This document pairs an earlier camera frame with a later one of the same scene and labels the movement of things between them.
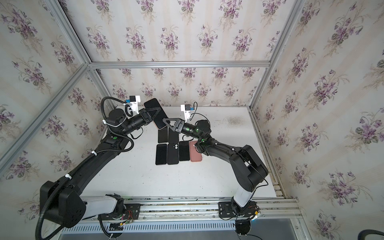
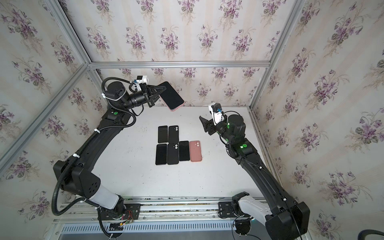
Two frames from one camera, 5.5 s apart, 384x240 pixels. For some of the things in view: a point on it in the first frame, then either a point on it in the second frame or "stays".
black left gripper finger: (154, 115) → (155, 92)
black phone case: (173, 138) stays
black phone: (163, 135) stays
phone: (195, 156) stays
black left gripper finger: (157, 108) → (154, 89)
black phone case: (173, 154) stays
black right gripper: (179, 125) → (211, 126)
